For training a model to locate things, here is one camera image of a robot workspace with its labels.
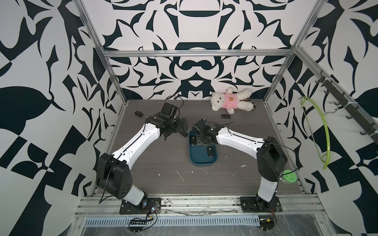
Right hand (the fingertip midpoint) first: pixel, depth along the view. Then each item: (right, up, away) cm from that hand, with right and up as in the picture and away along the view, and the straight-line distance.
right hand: (201, 138), depth 90 cm
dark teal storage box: (-1, -10, +2) cm, 11 cm away
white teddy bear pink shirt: (+24, +25, +21) cm, 40 cm away
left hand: (-12, +9, -5) cm, 16 cm away
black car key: (-45, +15, +21) cm, 52 cm away
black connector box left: (-32, -40, -17) cm, 54 cm away
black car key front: (+6, -8, +2) cm, 10 cm away
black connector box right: (+30, -38, -18) cm, 52 cm away
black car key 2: (+20, +13, +19) cm, 30 cm away
